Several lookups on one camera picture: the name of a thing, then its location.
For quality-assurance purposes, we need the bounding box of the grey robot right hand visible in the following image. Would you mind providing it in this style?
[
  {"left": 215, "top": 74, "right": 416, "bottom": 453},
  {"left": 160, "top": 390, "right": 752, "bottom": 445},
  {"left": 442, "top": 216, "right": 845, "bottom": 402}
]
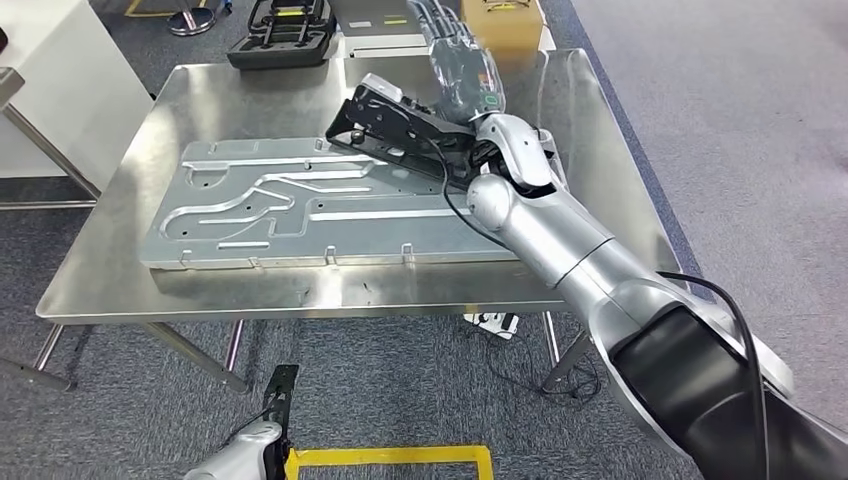
[{"left": 407, "top": 0, "right": 506, "bottom": 127}]

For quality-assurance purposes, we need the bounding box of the stainless steel workbench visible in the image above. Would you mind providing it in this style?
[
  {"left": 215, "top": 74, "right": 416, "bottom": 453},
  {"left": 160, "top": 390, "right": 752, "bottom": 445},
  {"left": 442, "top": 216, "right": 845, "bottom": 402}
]
[{"left": 36, "top": 47, "right": 687, "bottom": 395}]

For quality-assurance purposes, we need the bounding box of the cardboard box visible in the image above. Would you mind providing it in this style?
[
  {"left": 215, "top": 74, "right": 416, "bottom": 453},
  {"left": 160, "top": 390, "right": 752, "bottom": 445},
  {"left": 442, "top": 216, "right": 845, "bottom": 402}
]
[{"left": 460, "top": 0, "right": 545, "bottom": 61}]

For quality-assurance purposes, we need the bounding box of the grey flat box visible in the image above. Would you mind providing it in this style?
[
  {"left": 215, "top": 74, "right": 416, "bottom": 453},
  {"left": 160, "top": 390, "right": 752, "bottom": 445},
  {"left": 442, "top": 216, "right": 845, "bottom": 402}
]
[{"left": 331, "top": 0, "right": 432, "bottom": 61}]

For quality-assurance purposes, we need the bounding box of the black tool case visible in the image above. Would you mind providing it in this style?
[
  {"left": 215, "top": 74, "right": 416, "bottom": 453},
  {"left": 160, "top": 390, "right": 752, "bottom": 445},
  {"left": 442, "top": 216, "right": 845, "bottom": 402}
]
[{"left": 226, "top": 0, "right": 338, "bottom": 72}]

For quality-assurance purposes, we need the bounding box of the stamped sheet metal panel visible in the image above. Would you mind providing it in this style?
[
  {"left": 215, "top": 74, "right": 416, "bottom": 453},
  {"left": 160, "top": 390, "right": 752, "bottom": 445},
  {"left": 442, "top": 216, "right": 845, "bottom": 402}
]
[{"left": 139, "top": 135, "right": 531, "bottom": 271}]

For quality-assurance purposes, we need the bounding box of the white power strip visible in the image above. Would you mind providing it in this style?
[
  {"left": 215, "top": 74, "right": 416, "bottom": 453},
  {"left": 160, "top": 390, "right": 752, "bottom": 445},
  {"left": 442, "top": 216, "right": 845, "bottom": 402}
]
[{"left": 463, "top": 311, "right": 521, "bottom": 340}]

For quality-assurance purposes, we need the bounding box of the chrome stanchion base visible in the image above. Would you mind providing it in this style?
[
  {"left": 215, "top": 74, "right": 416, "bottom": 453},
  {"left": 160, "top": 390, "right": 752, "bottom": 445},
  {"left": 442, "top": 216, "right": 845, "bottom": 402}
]
[{"left": 165, "top": 0, "right": 218, "bottom": 38}]

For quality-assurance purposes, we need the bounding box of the yellow floor tape square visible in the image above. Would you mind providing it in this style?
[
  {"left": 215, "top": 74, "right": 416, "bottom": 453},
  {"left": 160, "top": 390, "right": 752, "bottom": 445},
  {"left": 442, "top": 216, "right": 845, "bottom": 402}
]
[{"left": 284, "top": 445, "right": 495, "bottom": 480}]

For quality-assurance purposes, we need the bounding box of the white cabinet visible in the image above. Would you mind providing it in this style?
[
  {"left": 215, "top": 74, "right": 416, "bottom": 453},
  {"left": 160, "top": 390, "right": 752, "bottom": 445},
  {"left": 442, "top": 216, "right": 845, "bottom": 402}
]
[{"left": 0, "top": 0, "right": 155, "bottom": 193}]

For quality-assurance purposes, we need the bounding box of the stainless steel side table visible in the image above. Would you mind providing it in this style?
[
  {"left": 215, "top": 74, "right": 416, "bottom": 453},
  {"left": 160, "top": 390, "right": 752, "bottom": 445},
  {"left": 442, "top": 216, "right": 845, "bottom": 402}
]
[{"left": 0, "top": 66, "right": 102, "bottom": 393}]

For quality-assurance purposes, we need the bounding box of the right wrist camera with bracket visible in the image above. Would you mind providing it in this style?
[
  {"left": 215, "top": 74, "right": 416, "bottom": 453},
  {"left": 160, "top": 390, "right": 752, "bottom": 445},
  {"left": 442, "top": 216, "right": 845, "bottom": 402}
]
[{"left": 324, "top": 72, "right": 482, "bottom": 193}]

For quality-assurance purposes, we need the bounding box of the black camera cable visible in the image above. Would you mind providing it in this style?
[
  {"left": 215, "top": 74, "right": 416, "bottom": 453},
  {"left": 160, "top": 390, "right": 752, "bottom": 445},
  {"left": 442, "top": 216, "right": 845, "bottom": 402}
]
[{"left": 423, "top": 135, "right": 511, "bottom": 250}]

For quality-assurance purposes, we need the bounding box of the black cable tangle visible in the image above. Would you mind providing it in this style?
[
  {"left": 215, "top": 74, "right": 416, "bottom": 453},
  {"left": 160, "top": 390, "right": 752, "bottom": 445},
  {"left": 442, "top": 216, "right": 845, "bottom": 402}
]
[{"left": 483, "top": 331, "right": 601, "bottom": 402}]

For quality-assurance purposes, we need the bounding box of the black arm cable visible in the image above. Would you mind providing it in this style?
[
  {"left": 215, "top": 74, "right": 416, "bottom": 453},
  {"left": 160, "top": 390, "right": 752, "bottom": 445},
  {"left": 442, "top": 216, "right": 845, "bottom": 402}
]
[{"left": 655, "top": 270, "right": 773, "bottom": 480}]

